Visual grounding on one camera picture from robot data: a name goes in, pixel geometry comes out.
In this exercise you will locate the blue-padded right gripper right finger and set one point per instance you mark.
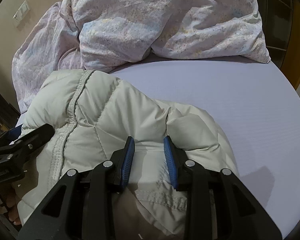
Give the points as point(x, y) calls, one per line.
point(219, 206)

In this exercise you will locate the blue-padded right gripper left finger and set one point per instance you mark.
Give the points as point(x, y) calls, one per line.
point(80, 205)

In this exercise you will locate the light grey puffer jacket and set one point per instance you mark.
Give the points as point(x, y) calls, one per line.
point(93, 114)

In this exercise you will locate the floral pink quilt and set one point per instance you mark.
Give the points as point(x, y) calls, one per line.
point(104, 34)

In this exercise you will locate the white wall socket panel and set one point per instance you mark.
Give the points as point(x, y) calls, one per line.
point(21, 13)

